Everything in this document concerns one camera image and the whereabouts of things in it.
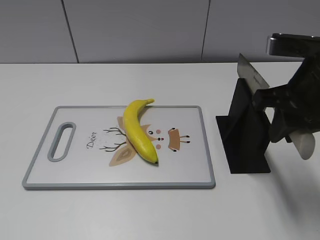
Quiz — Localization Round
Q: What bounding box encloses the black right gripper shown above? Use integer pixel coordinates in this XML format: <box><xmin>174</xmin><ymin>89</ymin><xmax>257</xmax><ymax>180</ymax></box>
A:
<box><xmin>252</xmin><ymin>53</ymin><xmax>320</xmax><ymax>143</ymax></box>

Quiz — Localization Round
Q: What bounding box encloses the white-handled kitchen knife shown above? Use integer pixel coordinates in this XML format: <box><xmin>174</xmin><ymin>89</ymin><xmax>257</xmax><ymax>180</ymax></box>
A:
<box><xmin>237</xmin><ymin>53</ymin><xmax>316</xmax><ymax>160</ymax></box>

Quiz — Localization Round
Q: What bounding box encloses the yellow plastic banana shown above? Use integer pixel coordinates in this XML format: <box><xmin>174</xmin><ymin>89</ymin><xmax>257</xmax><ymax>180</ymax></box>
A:
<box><xmin>123</xmin><ymin>98</ymin><xmax>159</xmax><ymax>165</ymax></box>

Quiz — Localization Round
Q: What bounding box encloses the black knife stand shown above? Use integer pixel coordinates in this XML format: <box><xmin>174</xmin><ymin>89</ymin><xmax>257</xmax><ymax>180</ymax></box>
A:
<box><xmin>215</xmin><ymin>78</ymin><xmax>271</xmax><ymax>174</ymax></box>

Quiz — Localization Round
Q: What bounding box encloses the white grey-rimmed cutting board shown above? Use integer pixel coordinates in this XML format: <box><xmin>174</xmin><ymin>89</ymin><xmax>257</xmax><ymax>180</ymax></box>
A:
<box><xmin>22</xmin><ymin>105</ymin><xmax>216</xmax><ymax>190</ymax></box>

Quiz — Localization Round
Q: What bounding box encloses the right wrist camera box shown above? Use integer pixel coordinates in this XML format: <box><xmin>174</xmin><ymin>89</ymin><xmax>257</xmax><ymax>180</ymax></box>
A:
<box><xmin>266</xmin><ymin>33</ymin><xmax>320</xmax><ymax>58</ymax></box>

